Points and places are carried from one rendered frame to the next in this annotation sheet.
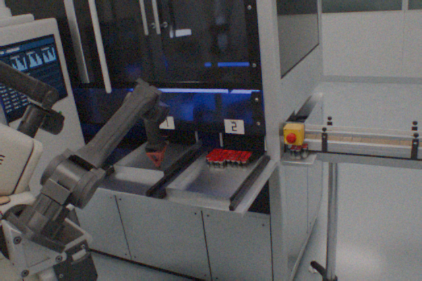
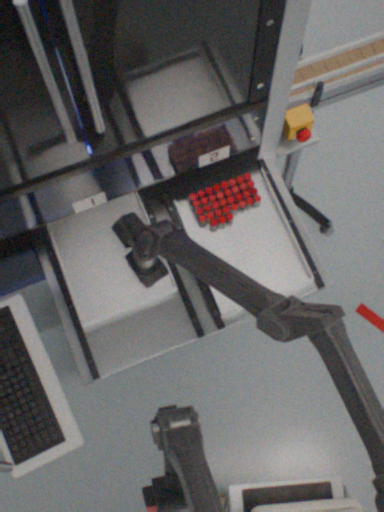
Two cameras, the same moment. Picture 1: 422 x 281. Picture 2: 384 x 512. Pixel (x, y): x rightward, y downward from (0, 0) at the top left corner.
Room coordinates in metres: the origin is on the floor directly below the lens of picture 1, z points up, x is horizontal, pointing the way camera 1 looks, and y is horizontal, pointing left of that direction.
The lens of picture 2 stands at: (1.02, 0.55, 2.61)
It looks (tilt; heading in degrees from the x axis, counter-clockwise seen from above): 72 degrees down; 311
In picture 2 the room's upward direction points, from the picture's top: 1 degrees counter-clockwise
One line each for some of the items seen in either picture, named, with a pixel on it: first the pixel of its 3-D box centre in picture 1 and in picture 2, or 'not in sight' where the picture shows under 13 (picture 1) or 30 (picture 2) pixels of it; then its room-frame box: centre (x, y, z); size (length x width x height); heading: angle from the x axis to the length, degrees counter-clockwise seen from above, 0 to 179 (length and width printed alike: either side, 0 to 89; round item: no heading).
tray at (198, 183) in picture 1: (217, 174); (242, 240); (1.33, 0.01, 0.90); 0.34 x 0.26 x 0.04; 152
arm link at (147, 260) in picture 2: (152, 123); (143, 251); (1.45, 0.24, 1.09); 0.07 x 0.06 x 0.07; 166
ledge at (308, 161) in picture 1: (301, 157); (288, 128); (1.44, -0.36, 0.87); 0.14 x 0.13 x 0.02; 152
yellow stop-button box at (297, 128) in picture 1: (294, 133); (296, 120); (1.41, -0.32, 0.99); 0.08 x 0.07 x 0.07; 152
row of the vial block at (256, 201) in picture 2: (226, 163); (229, 211); (1.40, -0.04, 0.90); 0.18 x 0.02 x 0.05; 62
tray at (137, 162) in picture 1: (159, 154); (108, 249); (1.58, 0.25, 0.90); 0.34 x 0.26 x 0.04; 152
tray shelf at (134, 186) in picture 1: (185, 171); (177, 253); (1.44, 0.14, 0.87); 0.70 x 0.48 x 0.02; 62
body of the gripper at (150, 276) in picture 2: (154, 138); (146, 261); (1.45, 0.24, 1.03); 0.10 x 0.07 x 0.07; 168
